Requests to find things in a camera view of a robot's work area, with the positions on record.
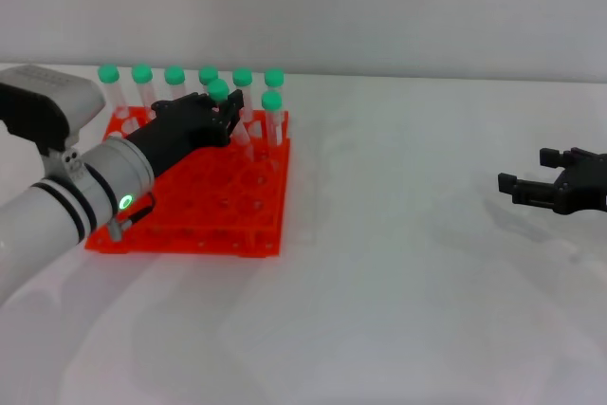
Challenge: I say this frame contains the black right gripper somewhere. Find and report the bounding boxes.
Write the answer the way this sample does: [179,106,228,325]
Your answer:
[497,146,607,216]

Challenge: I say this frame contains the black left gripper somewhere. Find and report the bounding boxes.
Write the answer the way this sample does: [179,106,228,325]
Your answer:
[123,88,246,179]

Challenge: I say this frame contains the orange test tube rack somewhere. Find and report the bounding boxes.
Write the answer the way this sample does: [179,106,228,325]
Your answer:
[84,105,291,259]

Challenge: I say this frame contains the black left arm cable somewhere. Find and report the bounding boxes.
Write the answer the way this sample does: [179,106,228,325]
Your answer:
[107,192,158,241]

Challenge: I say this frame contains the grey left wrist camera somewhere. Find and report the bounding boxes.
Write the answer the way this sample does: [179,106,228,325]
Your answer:
[0,64,106,154]

